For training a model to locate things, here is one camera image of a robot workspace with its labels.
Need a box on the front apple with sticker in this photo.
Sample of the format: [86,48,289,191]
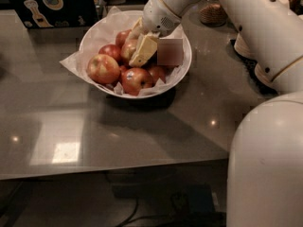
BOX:
[121,68,153,96]

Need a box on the black mat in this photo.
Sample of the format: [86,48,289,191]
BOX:
[234,49,277,96]

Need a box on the front stack of paper bowls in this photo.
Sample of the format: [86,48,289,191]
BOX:
[254,63,274,88]

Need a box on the white paper liner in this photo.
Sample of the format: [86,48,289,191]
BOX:
[59,5,187,97]

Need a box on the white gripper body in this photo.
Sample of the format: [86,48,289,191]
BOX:
[142,0,181,37]

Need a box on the white bowl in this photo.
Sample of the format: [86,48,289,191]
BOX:
[79,9,193,99]

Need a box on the stack of paper bowls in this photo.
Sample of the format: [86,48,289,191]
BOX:
[234,34,257,60]
[254,63,274,88]

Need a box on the red apple top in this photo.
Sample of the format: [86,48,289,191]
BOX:
[116,29,131,47]

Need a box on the black power box under table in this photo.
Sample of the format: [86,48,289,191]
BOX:
[186,183,225,214]

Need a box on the red apple front right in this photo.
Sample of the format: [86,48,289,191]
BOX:
[148,65,166,84]

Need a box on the black cable under table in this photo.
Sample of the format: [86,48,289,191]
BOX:
[115,196,226,227]

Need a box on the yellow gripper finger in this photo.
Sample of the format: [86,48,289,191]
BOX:
[129,33,158,67]
[126,17,147,40]

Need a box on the rear stack of paper bowls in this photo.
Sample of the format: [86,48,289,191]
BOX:
[234,34,257,60]

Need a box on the black laptop with stickers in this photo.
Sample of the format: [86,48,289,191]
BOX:
[9,0,98,29]

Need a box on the large yellow-red apple left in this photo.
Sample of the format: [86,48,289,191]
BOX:
[86,54,120,84]

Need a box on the red apple back left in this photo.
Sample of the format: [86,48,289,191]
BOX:
[98,44,121,62]

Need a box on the glass jar with nuts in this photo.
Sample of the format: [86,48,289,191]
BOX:
[199,0,227,26]

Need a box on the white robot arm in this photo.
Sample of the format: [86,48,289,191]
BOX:
[143,0,303,227]

